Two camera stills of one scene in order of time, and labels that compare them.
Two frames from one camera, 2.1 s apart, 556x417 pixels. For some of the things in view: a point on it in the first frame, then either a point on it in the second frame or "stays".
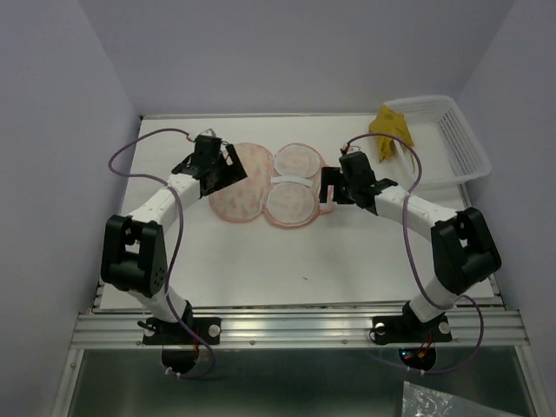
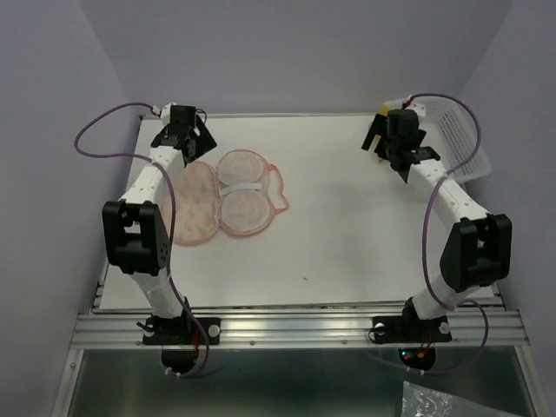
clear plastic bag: [420, 401] stays
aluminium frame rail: [469, 328] stays
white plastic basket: [447, 149] stays
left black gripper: [233, 173] → [205, 142]
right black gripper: [332, 175] → [378, 127]
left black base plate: [160, 332] stays
